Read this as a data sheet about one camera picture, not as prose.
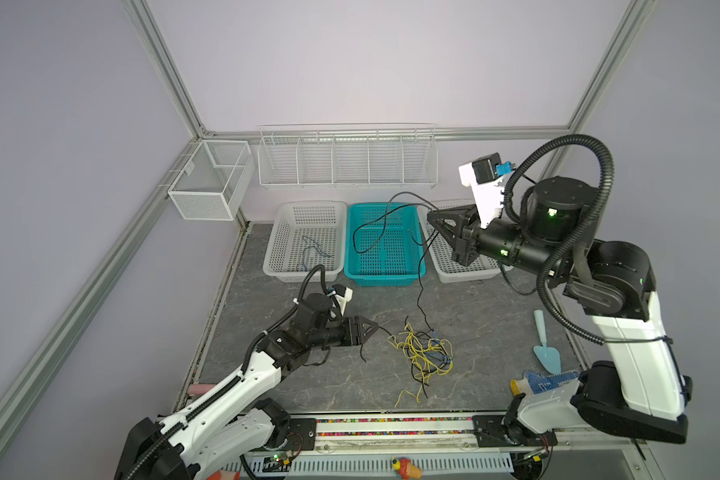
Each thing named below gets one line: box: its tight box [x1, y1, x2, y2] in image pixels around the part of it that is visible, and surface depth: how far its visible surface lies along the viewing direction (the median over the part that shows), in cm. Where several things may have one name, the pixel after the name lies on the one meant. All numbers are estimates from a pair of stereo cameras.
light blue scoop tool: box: [533, 309, 562, 375], surface depth 88 cm
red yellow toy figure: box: [391, 456, 423, 480], surface depth 68 cm
